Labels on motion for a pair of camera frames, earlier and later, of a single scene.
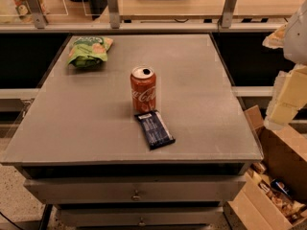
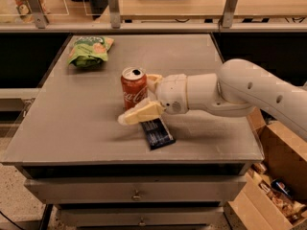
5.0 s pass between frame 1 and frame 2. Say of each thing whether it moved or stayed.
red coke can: moved
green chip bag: stayed
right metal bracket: stayed
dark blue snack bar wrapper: stayed
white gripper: moved
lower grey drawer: stayed
